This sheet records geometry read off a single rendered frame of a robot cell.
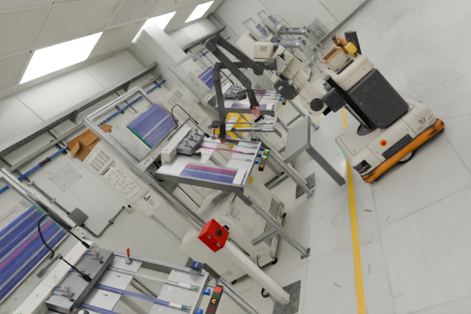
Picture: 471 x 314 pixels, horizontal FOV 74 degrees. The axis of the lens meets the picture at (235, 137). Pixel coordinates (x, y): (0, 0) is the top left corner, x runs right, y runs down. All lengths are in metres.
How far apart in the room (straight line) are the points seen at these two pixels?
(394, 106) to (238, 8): 8.24
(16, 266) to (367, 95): 2.27
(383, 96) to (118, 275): 2.00
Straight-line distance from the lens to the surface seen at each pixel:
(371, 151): 2.54
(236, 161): 2.61
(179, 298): 1.74
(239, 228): 2.59
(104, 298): 1.84
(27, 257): 1.93
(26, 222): 2.00
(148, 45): 6.06
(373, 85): 2.39
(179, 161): 2.65
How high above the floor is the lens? 1.37
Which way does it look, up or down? 9 degrees down
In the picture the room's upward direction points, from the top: 46 degrees counter-clockwise
